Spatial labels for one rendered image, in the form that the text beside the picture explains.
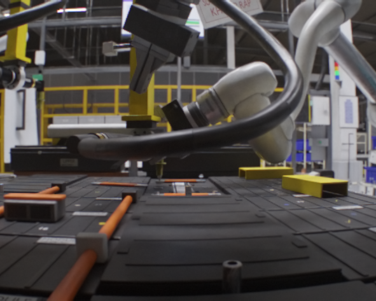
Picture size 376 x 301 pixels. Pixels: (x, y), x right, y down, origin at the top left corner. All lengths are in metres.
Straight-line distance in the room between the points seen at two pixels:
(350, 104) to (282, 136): 3.83
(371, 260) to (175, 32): 0.45
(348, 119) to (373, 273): 4.40
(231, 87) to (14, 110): 2.92
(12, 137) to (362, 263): 3.38
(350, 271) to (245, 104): 0.61
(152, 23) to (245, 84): 0.32
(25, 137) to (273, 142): 2.93
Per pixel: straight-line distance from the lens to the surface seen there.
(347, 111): 4.65
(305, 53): 1.01
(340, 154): 4.58
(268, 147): 0.88
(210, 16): 1.06
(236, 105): 0.82
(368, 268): 0.30
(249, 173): 0.99
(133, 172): 1.16
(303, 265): 0.27
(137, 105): 0.82
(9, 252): 0.34
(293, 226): 0.42
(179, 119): 0.85
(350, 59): 1.39
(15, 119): 3.52
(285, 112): 0.44
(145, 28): 0.60
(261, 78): 0.82
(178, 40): 0.57
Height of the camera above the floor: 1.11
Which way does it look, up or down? 1 degrees down
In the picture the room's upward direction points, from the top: straight up
